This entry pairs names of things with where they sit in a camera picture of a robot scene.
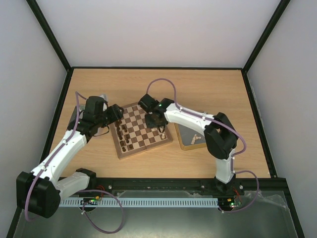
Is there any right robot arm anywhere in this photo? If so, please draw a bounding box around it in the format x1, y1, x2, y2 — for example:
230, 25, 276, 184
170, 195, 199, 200
138, 94, 238, 194

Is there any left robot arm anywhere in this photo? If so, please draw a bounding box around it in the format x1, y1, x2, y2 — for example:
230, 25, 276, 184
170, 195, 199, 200
16, 96, 124, 221

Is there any dark chess pieces group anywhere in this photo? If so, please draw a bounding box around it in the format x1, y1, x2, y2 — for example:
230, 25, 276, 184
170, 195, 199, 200
115, 120, 133, 152

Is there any wooden chess board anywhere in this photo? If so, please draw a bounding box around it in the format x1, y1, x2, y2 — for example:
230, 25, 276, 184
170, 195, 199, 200
109, 103, 173, 159

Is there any gold metal tin tray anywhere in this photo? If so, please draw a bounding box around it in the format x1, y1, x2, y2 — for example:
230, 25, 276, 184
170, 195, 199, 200
174, 123, 207, 151

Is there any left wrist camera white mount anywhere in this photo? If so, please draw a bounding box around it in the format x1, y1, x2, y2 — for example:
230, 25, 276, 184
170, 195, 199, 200
100, 94, 108, 111

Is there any light blue slotted cable duct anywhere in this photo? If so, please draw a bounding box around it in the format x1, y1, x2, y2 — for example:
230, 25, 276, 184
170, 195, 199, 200
59, 197, 218, 208

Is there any purple looped floor cable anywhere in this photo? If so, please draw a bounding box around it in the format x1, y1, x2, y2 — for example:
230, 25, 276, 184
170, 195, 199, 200
79, 189, 124, 234

